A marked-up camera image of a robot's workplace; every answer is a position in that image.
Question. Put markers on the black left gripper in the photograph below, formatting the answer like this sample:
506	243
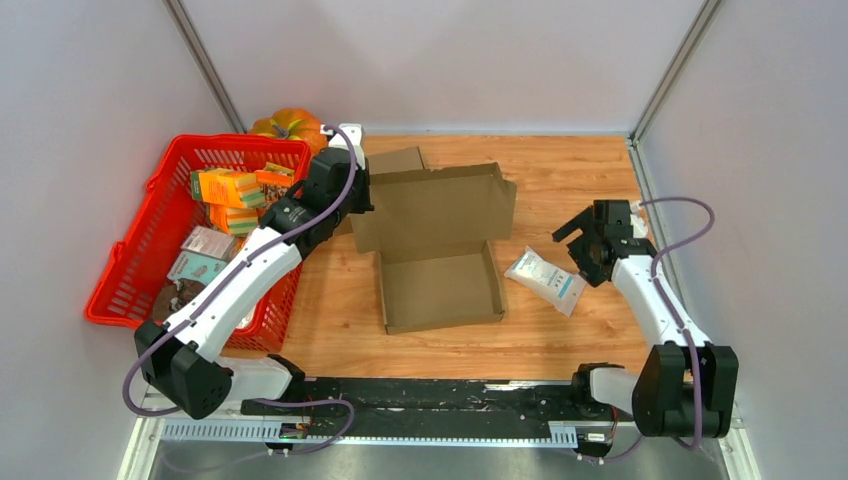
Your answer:
364	205

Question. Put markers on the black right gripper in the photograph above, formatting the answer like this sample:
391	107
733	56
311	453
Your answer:
590	271

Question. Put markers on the white blue pouch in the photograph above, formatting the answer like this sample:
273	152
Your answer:
555	285

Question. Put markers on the brown cardboard box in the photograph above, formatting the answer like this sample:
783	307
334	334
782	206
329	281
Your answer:
403	160

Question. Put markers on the brown cardboard sheet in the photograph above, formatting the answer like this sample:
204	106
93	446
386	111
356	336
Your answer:
432	232

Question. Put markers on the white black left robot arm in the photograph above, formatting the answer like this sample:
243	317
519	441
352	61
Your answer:
181	358

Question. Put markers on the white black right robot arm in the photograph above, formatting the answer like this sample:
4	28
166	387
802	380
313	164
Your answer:
686	388

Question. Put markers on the orange snack box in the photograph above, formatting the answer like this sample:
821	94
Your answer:
274	180

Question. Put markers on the teal cookie box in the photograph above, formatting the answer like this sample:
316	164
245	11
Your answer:
196	267

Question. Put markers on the orange pumpkin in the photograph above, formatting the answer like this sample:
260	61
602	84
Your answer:
297	124

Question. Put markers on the orange sponge pack upper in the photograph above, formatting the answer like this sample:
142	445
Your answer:
225	187

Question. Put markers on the orange sponge pack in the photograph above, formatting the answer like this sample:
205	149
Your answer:
225	187
233	221

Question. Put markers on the orange sponge pack lower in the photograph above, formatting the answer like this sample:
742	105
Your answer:
233	221

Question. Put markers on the brown netted item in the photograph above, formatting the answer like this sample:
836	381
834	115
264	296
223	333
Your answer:
174	297

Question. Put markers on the red plastic shopping basket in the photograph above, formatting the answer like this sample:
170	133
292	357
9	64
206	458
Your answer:
138	264

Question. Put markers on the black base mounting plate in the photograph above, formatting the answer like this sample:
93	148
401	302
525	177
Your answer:
440	408

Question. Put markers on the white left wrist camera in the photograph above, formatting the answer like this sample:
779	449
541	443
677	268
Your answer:
351	138

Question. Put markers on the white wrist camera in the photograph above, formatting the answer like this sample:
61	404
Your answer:
351	138
639	224

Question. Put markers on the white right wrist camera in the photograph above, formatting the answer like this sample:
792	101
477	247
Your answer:
639	224

